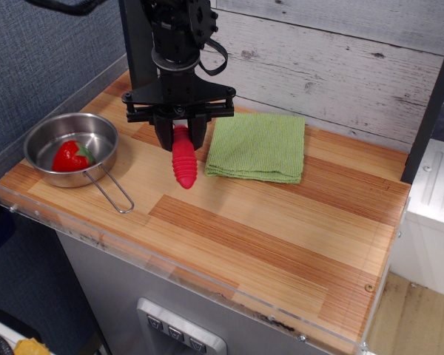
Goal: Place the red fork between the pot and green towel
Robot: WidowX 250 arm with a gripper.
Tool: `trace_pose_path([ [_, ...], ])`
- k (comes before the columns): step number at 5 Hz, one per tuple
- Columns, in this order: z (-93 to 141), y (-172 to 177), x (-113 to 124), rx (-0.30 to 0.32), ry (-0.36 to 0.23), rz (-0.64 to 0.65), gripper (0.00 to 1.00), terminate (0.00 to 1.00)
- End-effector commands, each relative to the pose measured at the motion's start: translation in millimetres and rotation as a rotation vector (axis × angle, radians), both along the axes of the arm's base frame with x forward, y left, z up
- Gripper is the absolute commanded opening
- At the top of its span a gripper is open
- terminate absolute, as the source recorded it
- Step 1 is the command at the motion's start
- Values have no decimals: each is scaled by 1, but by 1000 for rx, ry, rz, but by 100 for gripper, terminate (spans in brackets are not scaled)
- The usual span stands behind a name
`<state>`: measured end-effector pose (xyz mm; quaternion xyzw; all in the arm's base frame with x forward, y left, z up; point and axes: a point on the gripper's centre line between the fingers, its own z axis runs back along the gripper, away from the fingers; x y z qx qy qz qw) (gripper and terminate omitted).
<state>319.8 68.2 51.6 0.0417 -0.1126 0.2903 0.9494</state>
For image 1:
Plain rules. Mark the red toy strawberry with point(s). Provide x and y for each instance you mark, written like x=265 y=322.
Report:
x=72 y=156

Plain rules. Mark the small steel saucepan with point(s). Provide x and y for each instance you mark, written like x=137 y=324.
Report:
x=98 y=134

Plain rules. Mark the red-handled metal fork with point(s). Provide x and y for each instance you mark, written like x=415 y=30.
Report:
x=184 y=162

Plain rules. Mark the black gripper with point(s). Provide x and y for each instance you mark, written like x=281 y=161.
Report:
x=174 y=97

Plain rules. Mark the silver dispenser button panel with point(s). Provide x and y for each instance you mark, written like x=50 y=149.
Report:
x=168 y=333

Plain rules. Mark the yellow and black object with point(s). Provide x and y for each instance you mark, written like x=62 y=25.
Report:
x=23 y=347

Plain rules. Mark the black right frame post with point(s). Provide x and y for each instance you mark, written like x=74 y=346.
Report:
x=425 y=130

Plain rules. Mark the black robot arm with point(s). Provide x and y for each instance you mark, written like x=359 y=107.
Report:
x=164 y=40

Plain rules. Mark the black frame post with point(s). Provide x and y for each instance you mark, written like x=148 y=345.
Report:
x=425 y=130
x=139 y=44

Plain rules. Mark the white cabinet with metal top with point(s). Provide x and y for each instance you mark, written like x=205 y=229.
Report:
x=418 y=251

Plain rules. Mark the folded green cloth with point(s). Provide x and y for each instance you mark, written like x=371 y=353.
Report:
x=256 y=146

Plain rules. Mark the clear acrylic table guard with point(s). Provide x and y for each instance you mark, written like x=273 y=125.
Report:
x=266 y=268

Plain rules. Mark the black left frame post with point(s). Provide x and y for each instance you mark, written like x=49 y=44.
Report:
x=139 y=44

